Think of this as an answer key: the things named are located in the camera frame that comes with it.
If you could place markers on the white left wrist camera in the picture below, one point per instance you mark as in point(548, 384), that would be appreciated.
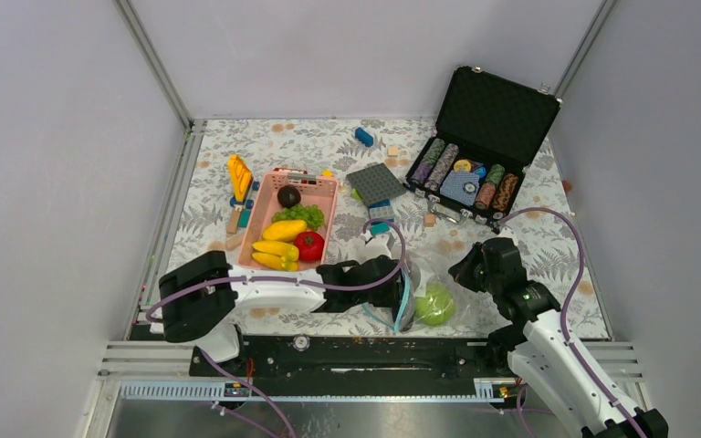
point(377, 245)

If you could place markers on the blue toy brick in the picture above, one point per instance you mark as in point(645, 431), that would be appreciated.
point(363, 137)

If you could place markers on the green fake grapes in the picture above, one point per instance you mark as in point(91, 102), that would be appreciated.
point(311, 214)

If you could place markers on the clear zip top bag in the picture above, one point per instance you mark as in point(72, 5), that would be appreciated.
point(420, 271)

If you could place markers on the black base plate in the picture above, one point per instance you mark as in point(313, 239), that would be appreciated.
point(362, 367)

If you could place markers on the grey lego brick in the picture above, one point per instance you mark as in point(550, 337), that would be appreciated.
point(381, 212)

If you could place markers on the yellow fake mango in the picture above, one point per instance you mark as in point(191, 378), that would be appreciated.
point(284, 231)

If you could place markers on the dark fake plum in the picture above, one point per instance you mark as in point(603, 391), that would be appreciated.
point(288, 196)

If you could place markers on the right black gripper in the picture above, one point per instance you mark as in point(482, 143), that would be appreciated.
point(460, 272)

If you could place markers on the red fake apple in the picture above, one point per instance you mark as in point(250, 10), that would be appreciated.
point(310, 246)

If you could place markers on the poker chip on table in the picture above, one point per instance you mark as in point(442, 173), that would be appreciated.
point(301, 343)

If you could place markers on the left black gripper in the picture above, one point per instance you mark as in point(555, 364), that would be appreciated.
point(394, 296)

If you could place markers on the green fake cabbage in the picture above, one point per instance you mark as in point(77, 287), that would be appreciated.
point(436, 307)

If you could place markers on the yellow toy block stack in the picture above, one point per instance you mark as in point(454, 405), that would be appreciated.
point(241, 178)

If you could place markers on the yellow fake banana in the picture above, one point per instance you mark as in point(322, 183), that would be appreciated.
point(276, 255)

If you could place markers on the black poker chip case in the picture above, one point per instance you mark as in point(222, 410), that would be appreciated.
point(494, 122)

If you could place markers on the pink plastic basket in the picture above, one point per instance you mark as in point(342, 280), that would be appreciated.
point(322, 191)

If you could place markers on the wooden plank block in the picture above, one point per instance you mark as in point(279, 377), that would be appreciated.
point(233, 242)

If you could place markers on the grey lego baseplate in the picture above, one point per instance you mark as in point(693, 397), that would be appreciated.
point(375, 183)

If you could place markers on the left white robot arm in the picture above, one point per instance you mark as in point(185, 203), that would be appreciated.
point(197, 297)

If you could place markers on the teal toy block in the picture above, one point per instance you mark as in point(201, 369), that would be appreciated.
point(379, 228)

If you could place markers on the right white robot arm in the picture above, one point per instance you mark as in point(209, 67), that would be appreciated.
point(538, 346)

